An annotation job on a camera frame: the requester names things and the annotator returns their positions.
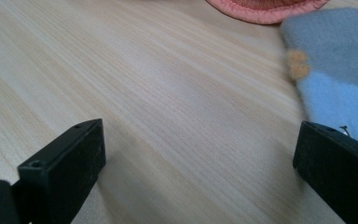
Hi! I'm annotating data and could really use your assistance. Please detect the pink and grey ski glove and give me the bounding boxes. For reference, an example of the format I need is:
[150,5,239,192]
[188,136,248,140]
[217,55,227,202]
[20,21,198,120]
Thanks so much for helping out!
[204,0,332,25]

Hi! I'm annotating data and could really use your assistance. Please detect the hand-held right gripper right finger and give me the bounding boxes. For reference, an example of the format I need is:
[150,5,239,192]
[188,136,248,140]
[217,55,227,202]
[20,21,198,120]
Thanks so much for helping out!
[293,120,358,224]

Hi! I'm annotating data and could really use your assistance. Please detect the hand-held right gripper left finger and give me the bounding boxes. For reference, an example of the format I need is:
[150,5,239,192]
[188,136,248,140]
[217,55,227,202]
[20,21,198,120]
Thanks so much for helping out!
[12,118,107,224]

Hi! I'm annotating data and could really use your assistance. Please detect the blue knit glove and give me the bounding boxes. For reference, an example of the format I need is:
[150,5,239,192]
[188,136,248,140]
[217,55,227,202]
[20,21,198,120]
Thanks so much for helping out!
[280,7,358,152]

